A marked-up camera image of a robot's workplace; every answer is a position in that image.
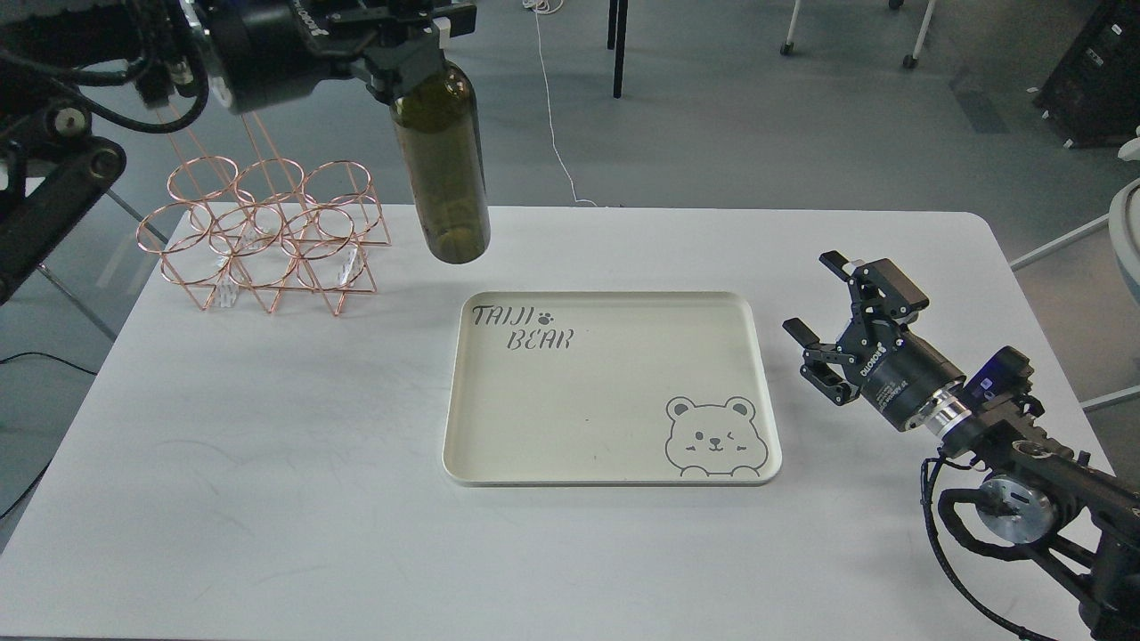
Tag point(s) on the cream bear serving tray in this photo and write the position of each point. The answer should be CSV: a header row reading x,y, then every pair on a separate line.
x,y
635,387

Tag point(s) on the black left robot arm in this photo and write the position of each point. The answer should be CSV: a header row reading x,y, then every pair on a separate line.
x,y
150,66

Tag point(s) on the white chair right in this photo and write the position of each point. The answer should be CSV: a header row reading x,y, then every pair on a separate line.
x,y
1084,286

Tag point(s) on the copper wire bottle rack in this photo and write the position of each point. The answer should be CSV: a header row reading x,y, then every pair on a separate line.
x,y
265,228

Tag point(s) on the dark green wine bottle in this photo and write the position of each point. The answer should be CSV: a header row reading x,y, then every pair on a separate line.
x,y
437,126

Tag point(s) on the white rolling chair base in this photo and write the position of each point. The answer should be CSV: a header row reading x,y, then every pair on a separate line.
x,y
837,26

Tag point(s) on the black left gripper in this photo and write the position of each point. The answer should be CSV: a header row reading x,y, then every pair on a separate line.
x,y
269,52

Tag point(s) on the black equipment case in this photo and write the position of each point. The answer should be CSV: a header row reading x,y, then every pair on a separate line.
x,y
1092,95

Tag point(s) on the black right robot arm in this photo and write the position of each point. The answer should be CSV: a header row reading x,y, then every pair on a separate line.
x,y
1002,487

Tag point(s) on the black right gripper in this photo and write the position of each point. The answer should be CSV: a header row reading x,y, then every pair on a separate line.
x,y
890,366

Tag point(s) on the black table leg right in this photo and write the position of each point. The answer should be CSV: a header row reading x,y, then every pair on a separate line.
x,y
617,25

